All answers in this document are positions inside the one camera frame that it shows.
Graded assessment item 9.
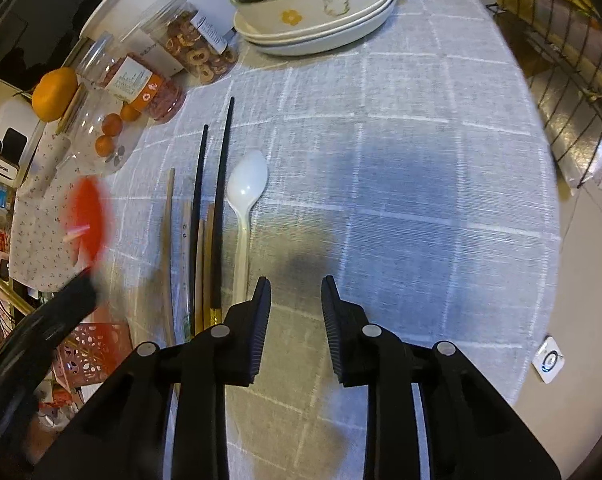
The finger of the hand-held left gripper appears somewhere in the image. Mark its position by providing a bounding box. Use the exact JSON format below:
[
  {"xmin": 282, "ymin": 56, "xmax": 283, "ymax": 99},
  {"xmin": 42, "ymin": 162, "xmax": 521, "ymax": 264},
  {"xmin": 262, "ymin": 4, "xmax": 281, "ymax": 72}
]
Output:
[{"xmin": 35, "ymin": 267, "xmax": 100, "ymax": 342}]

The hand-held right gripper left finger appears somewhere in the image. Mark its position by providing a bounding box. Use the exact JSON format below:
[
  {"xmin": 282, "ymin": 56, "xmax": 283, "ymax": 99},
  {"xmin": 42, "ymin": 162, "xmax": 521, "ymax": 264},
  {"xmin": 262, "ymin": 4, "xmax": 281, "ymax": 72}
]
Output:
[{"xmin": 31, "ymin": 276, "xmax": 272, "ymax": 480}]

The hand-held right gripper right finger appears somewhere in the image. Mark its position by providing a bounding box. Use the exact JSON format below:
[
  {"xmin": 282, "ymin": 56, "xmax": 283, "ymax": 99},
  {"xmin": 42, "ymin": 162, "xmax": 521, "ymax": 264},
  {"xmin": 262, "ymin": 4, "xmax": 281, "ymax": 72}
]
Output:
[{"xmin": 321, "ymin": 275, "xmax": 562, "ymax": 480}]

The pink perforated utensil holder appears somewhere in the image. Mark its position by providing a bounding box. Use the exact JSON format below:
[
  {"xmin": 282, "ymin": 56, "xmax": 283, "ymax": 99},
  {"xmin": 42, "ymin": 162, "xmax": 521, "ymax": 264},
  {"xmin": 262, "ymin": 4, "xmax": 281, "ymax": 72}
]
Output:
[{"xmin": 52, "ymin": 321, "xmax": 134, "ymax": 404}]

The wooden chopstick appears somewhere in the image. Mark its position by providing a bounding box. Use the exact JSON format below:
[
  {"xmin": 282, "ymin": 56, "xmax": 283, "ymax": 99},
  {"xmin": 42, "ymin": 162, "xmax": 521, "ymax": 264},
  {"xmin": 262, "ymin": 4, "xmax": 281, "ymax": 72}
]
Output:
[
  {"xmin": 195, "ymin": 216, "xmax": 205, "ymax": 322},
  {"xmin": 166, "ymin": 167, "xmax": 178, "ymax": 347},
  {"xmin": 203, "ymin": 202, "xmax": 217, "ymax": 312}
]

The black chopstick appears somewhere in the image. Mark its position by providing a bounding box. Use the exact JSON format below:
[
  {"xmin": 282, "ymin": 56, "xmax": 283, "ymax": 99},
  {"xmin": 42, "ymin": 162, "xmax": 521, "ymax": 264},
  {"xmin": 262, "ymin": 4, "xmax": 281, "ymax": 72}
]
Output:
[
  {"xmin": 210, "ymin": 96, "xmax": 236, "ymax": 322},
  {"xmin": 193, "ymin": 124, "xmax": 210, "ymax": 337}
]

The white plastic spoon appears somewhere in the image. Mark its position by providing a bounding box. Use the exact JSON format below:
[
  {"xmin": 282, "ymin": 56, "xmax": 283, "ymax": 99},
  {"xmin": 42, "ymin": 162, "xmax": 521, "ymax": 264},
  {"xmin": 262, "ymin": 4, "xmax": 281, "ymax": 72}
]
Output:
[{"xmin": 227, "ymin": 149, "xmax": 270, "ymax": 307}]

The red floral cabinet cloth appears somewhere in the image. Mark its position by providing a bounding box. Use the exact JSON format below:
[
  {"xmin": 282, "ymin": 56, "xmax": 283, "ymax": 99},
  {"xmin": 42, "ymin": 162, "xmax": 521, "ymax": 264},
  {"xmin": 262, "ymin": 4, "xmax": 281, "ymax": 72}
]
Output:
[{"xmin": 8, "ymin": 119, "xmax": 82, "ymax": 293}]

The red blurred round object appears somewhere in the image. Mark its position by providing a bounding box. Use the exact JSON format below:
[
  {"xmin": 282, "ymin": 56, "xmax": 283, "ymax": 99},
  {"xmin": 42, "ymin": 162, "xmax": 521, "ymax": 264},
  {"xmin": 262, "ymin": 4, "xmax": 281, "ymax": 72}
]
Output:
[{"xmin": 62, "ymin": 175, "xmax": 108, "ymax": 267}]

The grey checked tablecloth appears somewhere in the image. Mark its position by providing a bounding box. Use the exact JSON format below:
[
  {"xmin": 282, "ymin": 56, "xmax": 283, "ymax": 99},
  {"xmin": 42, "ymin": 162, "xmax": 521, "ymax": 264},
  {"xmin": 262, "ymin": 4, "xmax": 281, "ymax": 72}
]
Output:
[{"xmin": 78, "ymin": 0, "xmax": 566, "ymax": 480}]

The glass jar with wooden lid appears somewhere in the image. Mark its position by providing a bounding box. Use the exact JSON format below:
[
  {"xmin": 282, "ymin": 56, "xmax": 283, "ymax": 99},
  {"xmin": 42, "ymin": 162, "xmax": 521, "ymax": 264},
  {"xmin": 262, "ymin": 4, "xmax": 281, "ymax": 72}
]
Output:
[{"xmin": 55, "ymin": 84, "xmax": 142, "ymax": 177}]

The large orange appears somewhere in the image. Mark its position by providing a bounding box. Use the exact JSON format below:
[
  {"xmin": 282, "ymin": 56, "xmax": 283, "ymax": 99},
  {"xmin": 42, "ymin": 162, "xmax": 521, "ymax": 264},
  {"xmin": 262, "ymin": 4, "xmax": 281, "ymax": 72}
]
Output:
[{"xmin": 31, "ymin": 67, "xmax": 78, "ymax": 122}]

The white square device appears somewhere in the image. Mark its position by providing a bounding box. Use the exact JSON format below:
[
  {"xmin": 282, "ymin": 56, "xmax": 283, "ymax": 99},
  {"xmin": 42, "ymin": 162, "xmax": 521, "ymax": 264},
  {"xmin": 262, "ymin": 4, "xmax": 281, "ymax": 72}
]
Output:
[{"xmin": 533, "ymin": 335, "xmax": 566, "ymax": 384}]

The clear jar of red snacks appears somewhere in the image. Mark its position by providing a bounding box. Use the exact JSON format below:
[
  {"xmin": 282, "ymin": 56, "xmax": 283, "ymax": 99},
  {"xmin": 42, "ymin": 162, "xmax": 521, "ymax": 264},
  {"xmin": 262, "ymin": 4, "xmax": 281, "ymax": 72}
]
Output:
[{"xmin": 75, "ymin": 34, "xmax": 188, "ymax": 122}]

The white plate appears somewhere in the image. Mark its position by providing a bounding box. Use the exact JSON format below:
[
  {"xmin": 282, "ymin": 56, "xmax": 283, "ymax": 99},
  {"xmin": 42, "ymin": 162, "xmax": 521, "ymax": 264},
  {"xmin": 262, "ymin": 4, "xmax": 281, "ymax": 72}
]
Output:
[
  {"xmin": 233, "ymin": 0, "xmax": 398, "ymax": 47},
  {"xmin": 238, "ymin": 10, "xmax": 396, "ymax": 57}
]

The black microwave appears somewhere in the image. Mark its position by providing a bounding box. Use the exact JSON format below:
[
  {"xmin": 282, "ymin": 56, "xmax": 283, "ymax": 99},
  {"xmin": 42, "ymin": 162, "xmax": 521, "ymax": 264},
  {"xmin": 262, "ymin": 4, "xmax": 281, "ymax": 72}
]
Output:
[{"xmin": 0, "ymin": 0, "xmax": 99, "ymax": 78}]

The flower print bowl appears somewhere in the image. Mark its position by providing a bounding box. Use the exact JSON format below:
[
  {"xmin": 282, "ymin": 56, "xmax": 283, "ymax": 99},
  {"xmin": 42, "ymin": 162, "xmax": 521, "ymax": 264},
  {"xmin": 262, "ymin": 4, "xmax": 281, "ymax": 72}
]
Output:
[{"xmin": 229, "ymin": 0, "xmax": 394, "ymax": 29}]

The clear jar of ring snacks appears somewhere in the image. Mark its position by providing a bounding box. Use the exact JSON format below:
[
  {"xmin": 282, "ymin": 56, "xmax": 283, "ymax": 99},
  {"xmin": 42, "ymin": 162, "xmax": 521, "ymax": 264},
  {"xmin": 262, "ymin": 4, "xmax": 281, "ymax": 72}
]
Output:
[{"xmin": 145, "ymin": 0, "xmax": 240, "ymax": 84}]

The black wire rack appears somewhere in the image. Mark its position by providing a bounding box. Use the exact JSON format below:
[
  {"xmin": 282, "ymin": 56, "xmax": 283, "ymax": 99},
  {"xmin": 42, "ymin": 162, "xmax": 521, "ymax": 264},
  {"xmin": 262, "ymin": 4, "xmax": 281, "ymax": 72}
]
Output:
[{"xmin": 485, "ymin": 0, "xmax": 602, "ymax": 197}]

